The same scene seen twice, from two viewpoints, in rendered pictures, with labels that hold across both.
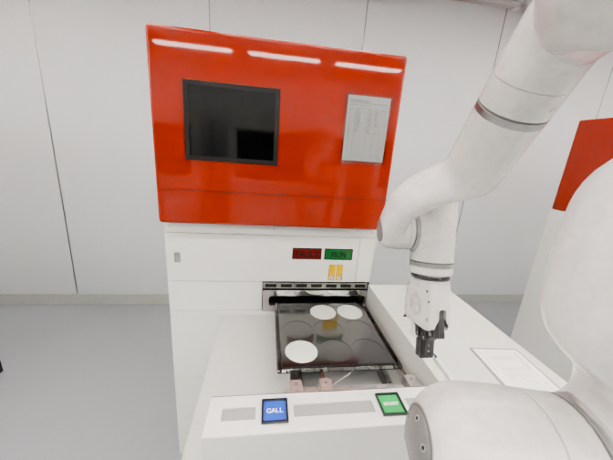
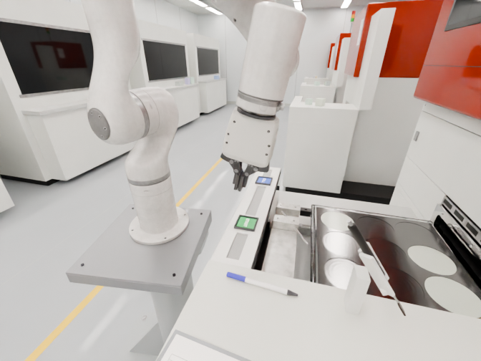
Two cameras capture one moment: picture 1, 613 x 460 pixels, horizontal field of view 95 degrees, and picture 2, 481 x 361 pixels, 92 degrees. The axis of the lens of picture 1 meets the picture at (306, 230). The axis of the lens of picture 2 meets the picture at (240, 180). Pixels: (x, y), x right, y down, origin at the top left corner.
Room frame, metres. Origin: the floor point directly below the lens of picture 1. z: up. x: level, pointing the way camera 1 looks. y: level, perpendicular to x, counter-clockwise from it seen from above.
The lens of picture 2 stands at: (0.70, -0.69, 1.35)
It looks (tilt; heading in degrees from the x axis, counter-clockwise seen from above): 27 degrees down; 114
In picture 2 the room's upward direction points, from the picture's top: straight up
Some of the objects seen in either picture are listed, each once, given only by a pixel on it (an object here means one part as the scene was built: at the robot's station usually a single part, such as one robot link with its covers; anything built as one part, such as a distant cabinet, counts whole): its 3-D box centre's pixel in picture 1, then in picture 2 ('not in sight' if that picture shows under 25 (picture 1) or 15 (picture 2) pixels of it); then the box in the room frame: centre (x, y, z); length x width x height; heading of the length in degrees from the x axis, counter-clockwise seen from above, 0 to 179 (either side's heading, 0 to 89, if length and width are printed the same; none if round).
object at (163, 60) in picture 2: not in sight; (159, 80); (-3.19, 3.63, 1.00); 1.80 x 1.08 x 2.00; 99
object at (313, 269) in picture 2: (341, 369); (313, 239); (0.68, -0.13, 0.90); 0.38 x 0.01 x 0.01; 99
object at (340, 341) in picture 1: (327, 329); (384, 251); (0.86, -0.10, 0.90); 0.34 x 0.34 x 0.01; 9
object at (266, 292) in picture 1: (315, 299); (474, 264); (1.06, -0.06, 0.89); 0.44 x 0.02 x 0.10; 99
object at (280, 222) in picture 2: (327, 394); (285, 223); (0.59, -0.09, 0.89); 0.08 x 0.03 x 0.03; 9
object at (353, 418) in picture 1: (333, 433); (255, 218); (0.49, -0.09, 0.89); 0.55 x 0.09 x 0.14; 99
